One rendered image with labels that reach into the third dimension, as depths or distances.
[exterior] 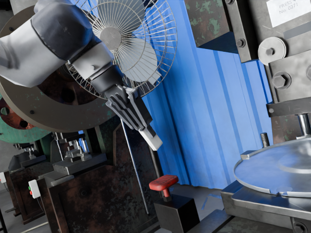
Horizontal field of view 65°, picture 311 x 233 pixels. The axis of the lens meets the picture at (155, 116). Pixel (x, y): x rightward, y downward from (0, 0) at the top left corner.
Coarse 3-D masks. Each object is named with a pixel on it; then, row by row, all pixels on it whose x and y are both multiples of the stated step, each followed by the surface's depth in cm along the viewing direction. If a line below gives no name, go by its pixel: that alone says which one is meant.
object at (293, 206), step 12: (240, 192) 40; (252, 192) 38; (240, 204) 37; (252, 204) 36; (264, 204) 34; (276, 204) 33; (288, 204) 32; (300, 204) 32; (300, 216) 30; (300, 228) 43
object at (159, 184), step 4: (164, 176) 66; (168, 176) 65; (172, 176) 65; (176, 176) 64; (156, 180) 65; (160, 180) 64; (164, 180) 63; (168, 180) 62; (172, 180) 62; (176, 180) 63; (152, 184) 62; (156, 184) 61; (160, 184) 61; (164, 184) 60; (168, 184) 61; (172, 184) 62; (152, 188) 62; (156, 188) 61; (160, 188) 60; (164, 188) 60; (168, 188) 64; (164, 192) 64; (168, 192) 63
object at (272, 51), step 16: (256, 0) 49; (272, 0) 47; (288, 0) 45; (304, 0) 43; (256, 16) 50; (272, 16) 47; (288, 16) 45; (304, 16) 44; (256, 32) 51; (272, 32) 48; (288, 32) 46; (304, 32) 44; (272, 48) 48; (288, 48) 47; (304, 48) 45; (272, 64) 47; (288, 64) 45; (304, 64) 43; (272, 80) 47; (288, 80) 45; (304, 80) 43; (272, 96) 51; (288, 96) 46; (304, 96) 44
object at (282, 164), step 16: (288, 144) 57; (304, 144) 54; (240, 160) 54; (256, 160) 52; (272, 160) 50; (288, 160) 46; (304, 160) 44; (240, 176) 46; (256, 176) 44; (272, 176) 42; (288, 176) 40; (304, 176) 39; (272, 192) 36; (288, 192) 34; (304, 192) 33
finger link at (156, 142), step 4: (144, 132) 61; (148, 136) 62; (156, 136) 63; (148, 140) 62; (152, 140) 62; (156, 140) 63; (160, 140) 64; (152, 144) 62; (156, 144) 63; (160, 144) 64; (156, 148) 63
